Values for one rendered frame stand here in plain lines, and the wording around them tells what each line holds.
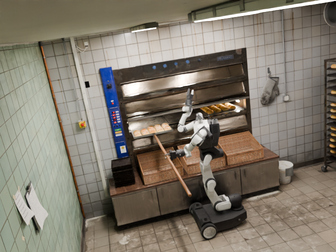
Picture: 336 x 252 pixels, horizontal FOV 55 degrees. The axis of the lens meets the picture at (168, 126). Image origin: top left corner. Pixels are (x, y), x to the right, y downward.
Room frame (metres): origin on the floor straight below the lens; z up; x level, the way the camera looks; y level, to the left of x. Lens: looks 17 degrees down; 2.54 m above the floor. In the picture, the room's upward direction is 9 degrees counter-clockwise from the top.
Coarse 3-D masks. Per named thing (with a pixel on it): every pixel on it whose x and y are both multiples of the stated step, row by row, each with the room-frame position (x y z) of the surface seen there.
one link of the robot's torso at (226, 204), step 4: (220, 196) 3.76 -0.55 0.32; (224, 196) 3.71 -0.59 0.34; (224, 200) 3.69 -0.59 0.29; (228, 200) 3.61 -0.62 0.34; (216, 204) 3.58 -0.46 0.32; (220, 204) 3.57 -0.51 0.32; (224, 204) 3.58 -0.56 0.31; (228, 204) 3.58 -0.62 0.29; (216, 208) 3.57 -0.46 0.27; (220, 208) 3.57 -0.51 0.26; (224, 208) 3.57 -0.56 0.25; (228, 208) 3.59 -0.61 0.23
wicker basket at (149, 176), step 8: (152, 152) 4.39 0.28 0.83; (160, 152) 4.40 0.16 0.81; (168, 152) 4.42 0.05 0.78; (144, 160) 4.34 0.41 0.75; (160, 160) 4.37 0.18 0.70; (176, 160) 4.27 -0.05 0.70; (152, 168) 4.32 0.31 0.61; (160, 168) 4.33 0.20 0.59; (168, 168) 3.97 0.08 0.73; (176, 168) 3.98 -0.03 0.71; (144, 176) 3.90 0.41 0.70; (152, 176) 3.91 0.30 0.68; (160, 176) 3.94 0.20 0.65; (168, 176) 3.95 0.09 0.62; (176, 176) 3.98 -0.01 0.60; (144, 184) 3.89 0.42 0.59
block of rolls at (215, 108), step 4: (216, 104) 5.15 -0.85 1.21; (220, 104) 5.07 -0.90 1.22; (224, 104) 5.08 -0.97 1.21; (228, 104) 5.00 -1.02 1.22; (232, 104) 4.93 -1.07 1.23; (200, 108) 5.11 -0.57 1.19; (204, 108) 4.95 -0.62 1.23; (208, 108) 4.88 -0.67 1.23; (212, 108) 4.95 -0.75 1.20; (216, 108) 4.87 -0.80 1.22; (220, 108) 4.90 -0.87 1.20; (224, 108) 4.80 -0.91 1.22; (228, 108) 4.82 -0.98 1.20; (232, 108) 4.82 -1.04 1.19; (208, 112) 4.75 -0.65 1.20; (212, 112) 4.76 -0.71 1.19
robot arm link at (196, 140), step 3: (195, 135) 3.17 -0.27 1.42; (192, 138) 3.17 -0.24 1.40; (195, 138) 3.15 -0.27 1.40; (198, 138) 3.15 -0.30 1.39; (201, 138) 3.17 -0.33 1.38; (192, 141) 3.16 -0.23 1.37; (195, 141) 3.15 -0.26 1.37; (198, 141) 3.14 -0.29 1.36; (201, 141) 3.13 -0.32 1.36; (189, 144) 3.21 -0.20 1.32; (192, 144) 3.17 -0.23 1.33; (195, 144) 3.15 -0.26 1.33; (198, 144) 3.13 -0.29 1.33; (189, 147) 3.22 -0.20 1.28; (192, 147) 3.19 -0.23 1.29
